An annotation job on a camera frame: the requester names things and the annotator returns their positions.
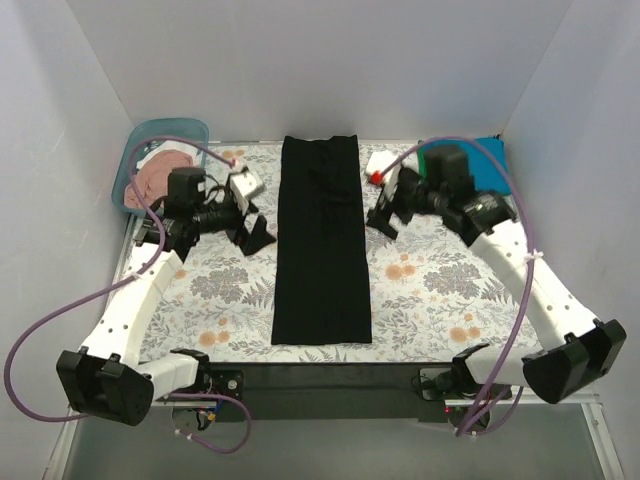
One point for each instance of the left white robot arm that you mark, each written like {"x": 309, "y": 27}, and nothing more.
{"x": 106, "y": 377}

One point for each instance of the floral patterned table mat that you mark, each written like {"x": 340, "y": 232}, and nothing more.
{"x": 422, "y": 297}

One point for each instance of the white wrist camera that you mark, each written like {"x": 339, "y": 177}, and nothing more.
{"x": 383, "y": 170}
{"x": 245, "y": 185}

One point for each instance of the black t shirt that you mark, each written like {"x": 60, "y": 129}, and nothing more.
{"x": 322, "y": 240}

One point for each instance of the teal plastic laundry bin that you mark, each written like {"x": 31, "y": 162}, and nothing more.
{"x": 123, "y": 196}

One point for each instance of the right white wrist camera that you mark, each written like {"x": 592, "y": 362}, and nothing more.
{"x": 383, "y": 170}

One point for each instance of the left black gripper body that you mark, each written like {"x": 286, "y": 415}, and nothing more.
{"x": 242, "y": 225}

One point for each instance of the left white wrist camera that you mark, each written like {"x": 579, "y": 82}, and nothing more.
{"x": 245, "y": 185}

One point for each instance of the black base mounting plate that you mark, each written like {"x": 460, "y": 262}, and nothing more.
{"x": 342, "y": 391}

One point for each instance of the aluminium frame rail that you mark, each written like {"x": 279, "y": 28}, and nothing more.
{"x": 584, "y": 396}

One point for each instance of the folded blue t shirt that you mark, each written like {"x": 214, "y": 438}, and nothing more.
{"x": 486, "y": 176}

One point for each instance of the white t shirt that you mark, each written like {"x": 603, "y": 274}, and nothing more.
{"x": 155, "y": 148}

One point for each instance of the pink t shirt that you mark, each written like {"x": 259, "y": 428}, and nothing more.
{"x": 151, "y": 179}

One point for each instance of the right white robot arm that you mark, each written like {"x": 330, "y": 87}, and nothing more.
{"x": 577, "y": 348}

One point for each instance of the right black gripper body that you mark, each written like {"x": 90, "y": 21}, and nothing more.
{"x": 397, "y": 201}

